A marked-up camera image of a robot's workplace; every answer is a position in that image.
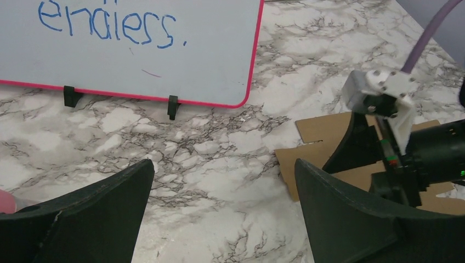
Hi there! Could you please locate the brown cardboard box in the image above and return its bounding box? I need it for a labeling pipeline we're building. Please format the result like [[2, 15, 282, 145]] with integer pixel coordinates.
[[274, 112, 464, 215]]

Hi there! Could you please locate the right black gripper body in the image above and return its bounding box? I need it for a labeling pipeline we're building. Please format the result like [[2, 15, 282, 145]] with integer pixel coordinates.
[[369, 117, 422, 207]]

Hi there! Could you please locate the black whiteboard foot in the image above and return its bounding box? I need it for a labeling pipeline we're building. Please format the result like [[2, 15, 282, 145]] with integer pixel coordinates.
[[63, 85, 83, 108], [167, 95, 181, 121]]

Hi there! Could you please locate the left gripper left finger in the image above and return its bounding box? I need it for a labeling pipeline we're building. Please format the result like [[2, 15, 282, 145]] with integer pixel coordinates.
[[1, 159, 154, 262]]

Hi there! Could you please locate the pink capped small bottle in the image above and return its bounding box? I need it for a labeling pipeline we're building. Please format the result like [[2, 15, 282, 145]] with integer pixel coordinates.
[[0, 190, 16, 214]]

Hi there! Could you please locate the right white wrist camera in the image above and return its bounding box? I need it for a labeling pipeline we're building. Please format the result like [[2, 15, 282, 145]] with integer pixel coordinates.
[[342, 70, 416, 156]]

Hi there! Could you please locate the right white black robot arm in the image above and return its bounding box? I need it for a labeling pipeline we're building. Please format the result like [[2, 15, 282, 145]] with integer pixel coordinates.
[[323, 71, 464, 207]]

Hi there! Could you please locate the pink framed whiteboard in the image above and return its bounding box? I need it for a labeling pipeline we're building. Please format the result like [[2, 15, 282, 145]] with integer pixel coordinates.
[[1, 1, 264, 108]]

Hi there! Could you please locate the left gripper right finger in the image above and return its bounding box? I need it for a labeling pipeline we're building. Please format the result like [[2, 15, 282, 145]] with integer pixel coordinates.
[[294, 159, 464, 262]]

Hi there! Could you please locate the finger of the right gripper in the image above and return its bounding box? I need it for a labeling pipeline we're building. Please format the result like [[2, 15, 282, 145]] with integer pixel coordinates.
[[322, 112, 382, 174]]

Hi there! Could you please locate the right black whiteboard foot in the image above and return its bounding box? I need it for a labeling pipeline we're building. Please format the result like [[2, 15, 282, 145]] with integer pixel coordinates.
[[167, 95, 181, 121]]

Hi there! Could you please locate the left black whiteboard foot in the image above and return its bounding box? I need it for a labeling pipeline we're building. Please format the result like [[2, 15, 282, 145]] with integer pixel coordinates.
[[63, 85, 83, 108]]

